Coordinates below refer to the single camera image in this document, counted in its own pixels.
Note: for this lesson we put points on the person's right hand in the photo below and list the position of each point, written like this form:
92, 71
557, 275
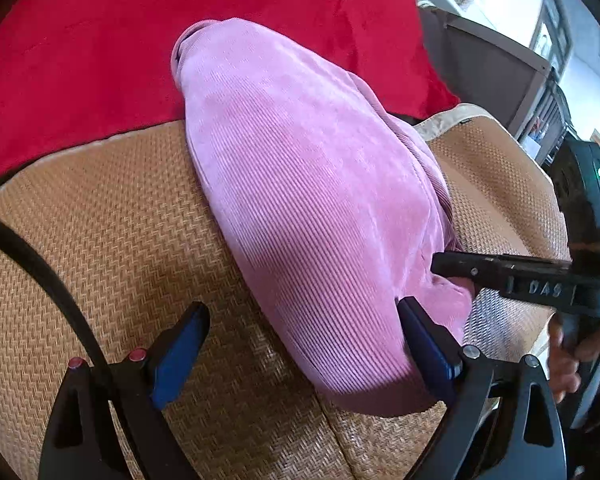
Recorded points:
562, 364

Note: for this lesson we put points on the pink velvet zip jacket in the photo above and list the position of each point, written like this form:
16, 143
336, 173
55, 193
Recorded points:
331, 207

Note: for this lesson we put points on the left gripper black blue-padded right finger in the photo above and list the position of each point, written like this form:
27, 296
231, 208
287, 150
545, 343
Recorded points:
500, 422

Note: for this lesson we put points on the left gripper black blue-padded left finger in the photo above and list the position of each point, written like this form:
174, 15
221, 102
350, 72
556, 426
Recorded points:
81, 440

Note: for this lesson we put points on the woven bamboo bed mat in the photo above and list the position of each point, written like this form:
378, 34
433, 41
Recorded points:
125, 225

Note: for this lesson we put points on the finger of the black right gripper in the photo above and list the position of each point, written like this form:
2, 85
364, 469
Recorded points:
484, 271

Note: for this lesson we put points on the red blanket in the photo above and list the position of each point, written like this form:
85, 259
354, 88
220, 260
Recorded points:
76, 71

